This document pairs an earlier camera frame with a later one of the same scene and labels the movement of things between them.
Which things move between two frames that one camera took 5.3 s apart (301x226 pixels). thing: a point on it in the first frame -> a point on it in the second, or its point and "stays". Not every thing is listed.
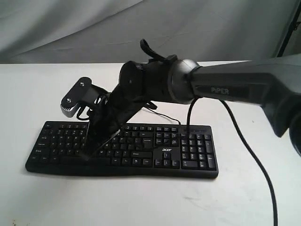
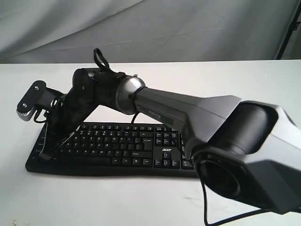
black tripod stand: (293, 26) stays
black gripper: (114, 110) -> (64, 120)
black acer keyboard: (139, 149) stays
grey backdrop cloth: (93, 31) stays
